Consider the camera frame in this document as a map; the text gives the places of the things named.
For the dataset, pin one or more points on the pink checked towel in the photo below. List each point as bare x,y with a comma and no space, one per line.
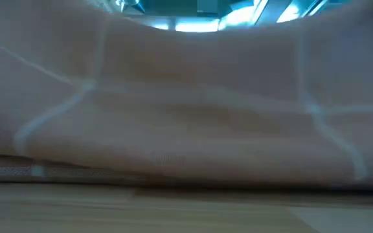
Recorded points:
186,113

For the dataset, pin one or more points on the silver ventilation duct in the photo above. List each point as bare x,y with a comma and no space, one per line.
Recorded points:
270,13

